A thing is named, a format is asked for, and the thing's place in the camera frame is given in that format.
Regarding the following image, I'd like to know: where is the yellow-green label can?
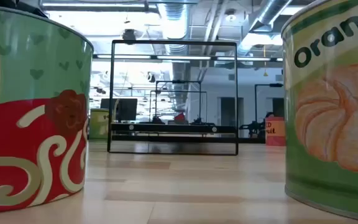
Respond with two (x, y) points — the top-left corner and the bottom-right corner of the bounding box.
(88, 108), (110, 140)

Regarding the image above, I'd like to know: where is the red mixed fruit can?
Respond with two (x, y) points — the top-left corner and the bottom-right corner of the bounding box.
(265, 116), (287, 147)

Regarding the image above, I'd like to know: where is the green red spaghetti print can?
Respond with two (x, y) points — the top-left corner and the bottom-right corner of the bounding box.
(0, 4), (94, 215)

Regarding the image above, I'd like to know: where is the black computer monitor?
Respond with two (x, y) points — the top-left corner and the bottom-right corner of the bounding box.
(99, 98), (138, 123)

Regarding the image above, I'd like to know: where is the yellow hanging ceiling marker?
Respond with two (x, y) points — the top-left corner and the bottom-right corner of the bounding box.
(262, 45), (269, 78)

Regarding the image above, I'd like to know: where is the green Orange label can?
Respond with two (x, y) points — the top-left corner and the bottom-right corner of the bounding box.
(280, 0), (358, 223)

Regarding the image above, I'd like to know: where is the black wire frame rack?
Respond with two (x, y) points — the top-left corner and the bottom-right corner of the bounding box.
(106, 39), (239, 156)

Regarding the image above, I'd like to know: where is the black background rig frame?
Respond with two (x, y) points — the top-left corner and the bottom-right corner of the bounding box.
(254, 83), (284, 125)
(155, 80), (202, 124)

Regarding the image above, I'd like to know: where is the black aluminium table frame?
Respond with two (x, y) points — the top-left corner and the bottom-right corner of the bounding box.
(87, 133), (267, 144)

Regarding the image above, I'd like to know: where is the black ceiling camera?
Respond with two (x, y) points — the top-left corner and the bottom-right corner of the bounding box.
(122, 29), (137, 42)

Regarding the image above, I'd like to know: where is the silver ceiling duct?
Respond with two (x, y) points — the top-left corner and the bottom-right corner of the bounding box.
(157, 0), (190, 57)
(249, 0), (295, 32)

